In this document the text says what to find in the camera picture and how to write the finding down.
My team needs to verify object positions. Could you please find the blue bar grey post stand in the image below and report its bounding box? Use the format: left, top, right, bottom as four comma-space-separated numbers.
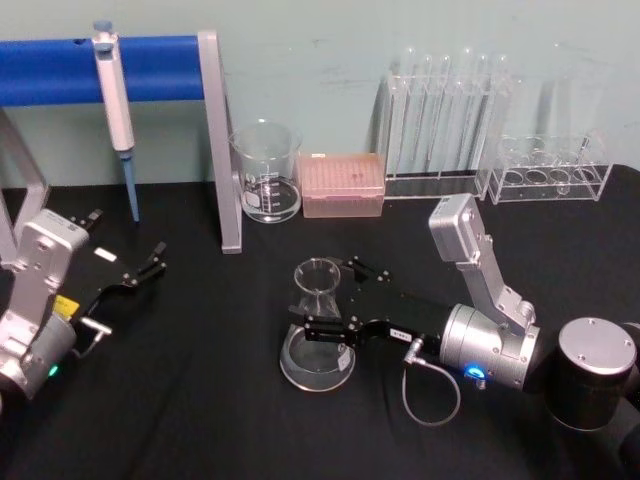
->
0, 29, 245, 269

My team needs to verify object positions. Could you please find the clear glass beaker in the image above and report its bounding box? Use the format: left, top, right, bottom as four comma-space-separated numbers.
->
227, 119, 304, 225

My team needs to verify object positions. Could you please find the low clear acrylic tube rack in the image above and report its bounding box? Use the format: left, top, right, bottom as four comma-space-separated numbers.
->
487, 133, 615, 205

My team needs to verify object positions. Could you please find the clear glass test tube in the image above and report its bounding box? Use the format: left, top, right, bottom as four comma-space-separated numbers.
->
555, 134, 596, 197

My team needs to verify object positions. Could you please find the tall clear acrylic rack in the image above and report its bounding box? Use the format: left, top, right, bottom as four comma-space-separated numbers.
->
377, 69, 514, 201

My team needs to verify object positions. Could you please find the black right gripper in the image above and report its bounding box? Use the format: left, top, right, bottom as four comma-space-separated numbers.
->
287, 254, 455, 360

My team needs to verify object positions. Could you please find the black table cloth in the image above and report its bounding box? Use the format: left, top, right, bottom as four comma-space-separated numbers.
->
0, 162, 640, 480

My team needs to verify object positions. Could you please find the grey blue pipette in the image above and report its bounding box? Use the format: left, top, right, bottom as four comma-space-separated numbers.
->
91, 18, 141, 223

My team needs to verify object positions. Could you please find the pink pipette tip box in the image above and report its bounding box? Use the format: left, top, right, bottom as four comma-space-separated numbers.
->
298, 152, 387, 220

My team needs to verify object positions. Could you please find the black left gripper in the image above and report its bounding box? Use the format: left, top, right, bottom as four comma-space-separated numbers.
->
52, 208, 169, 324

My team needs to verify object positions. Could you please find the right gripper grey cable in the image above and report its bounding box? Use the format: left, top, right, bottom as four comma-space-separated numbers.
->
401, 337, 489, 427

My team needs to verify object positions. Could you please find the clear glass conical flask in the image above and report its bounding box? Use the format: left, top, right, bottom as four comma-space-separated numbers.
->
278, 257, 357, 392

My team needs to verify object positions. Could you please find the clear plastic transfer pipette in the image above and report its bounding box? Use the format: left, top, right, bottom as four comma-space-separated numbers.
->
462, 53, 491, 161
394, 44, 419, 171
409, 53, 436, 161
479, 52, 510, 161
424, 53, 453, 161
447, 46, 475, 166

